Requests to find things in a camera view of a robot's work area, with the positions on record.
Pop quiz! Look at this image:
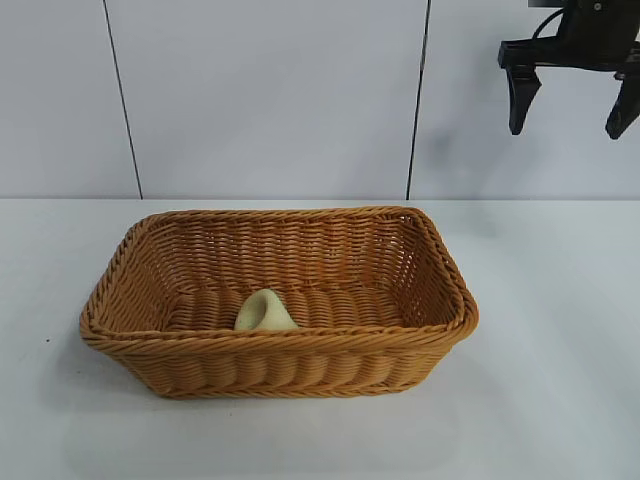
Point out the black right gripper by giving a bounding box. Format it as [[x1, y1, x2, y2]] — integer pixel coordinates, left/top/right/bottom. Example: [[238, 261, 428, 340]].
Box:
[[497, 0, 640, 142]]

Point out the pale yellow egg yolk pastry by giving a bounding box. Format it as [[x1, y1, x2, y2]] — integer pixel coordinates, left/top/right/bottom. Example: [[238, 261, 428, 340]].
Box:
[[233, 288, 301, 333]]

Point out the tan woven wicker basket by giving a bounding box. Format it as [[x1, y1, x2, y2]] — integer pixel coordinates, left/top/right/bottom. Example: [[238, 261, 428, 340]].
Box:
[[79, 205, 481, 401]]

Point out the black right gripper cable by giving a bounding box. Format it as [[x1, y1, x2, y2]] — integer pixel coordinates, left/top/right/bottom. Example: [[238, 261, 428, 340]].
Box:
[[530, 8, 564, 40]]

